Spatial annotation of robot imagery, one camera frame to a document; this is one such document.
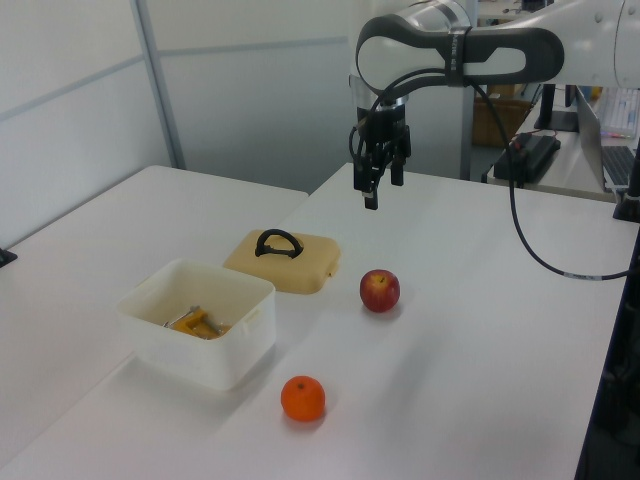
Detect beige container lid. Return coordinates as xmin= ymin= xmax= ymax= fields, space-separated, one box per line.
xmin=222 ymin=228 xmax=343 ymax=295

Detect black monitor stand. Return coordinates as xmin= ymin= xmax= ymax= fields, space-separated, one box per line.
xmin=533 ymin=83 xmax=582 ymax=134

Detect black lid handle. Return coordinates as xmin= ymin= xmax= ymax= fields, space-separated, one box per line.
xmin=254 ymin=228 xmax=305 ymax=261

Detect grey partition post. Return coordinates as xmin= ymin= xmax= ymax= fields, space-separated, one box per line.
xmin=133 ymin=0 xmax=187 ymax=171

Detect grey laptop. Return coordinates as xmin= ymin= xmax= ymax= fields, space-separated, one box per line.
xmin=573 ymin=84 xmax=640 ymax=194

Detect black camera stand pole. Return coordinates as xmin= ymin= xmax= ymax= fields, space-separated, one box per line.
xmin=573 ymin=134 xmax=640 ymax=480

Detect orange mandarin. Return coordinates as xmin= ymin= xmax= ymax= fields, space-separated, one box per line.
xmin=280 ymin=375 xmax=327 ymax=423

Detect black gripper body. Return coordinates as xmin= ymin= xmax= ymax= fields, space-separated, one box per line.
xmin=355 ymin=105 xmax=413 ymax=152

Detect brown cardboard box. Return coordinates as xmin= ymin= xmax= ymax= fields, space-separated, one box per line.
xmin=471 ymin=83 xmax=532 ymax=148

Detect black electronic box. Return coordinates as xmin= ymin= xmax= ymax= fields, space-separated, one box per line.
xmin=491 ymin=131 xmax=562 ymax=189

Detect red apple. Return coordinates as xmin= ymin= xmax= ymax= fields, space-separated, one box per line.
xmin=359 ymin=269 xmax=402 ymax=314

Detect yellow C-clamp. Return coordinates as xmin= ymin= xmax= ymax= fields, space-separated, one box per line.
xmin=163 ymin=305 xmax=234 ymax=343

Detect white plastic container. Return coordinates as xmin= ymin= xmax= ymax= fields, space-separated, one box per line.
xmin=116 ymin=257 xmax=278 ymax=393

